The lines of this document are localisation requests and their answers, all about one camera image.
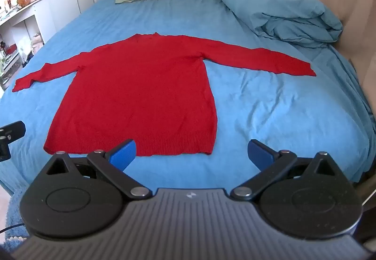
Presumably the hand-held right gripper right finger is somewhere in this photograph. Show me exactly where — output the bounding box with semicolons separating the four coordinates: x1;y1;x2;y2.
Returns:
230;139;338;201

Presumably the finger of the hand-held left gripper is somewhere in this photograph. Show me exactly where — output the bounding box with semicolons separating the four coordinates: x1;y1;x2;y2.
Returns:
0;120;26;162

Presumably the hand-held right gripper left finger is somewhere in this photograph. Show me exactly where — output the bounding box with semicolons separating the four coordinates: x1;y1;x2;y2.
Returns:
44;139;153;199

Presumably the red knit sweater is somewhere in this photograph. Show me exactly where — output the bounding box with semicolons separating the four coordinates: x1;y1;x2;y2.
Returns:
12;32;317;157

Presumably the blue fluffy rug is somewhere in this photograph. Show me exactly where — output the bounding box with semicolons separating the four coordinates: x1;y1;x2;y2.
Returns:
0;189;30;238

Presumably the white shelf unit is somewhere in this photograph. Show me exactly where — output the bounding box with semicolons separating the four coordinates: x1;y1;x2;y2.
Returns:
0;0;50;91

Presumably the teal duvet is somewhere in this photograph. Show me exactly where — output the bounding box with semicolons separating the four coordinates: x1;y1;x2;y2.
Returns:
215;0;344;49

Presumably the black cable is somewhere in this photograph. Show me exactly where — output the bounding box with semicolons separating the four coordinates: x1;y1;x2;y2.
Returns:
0;221;27;233

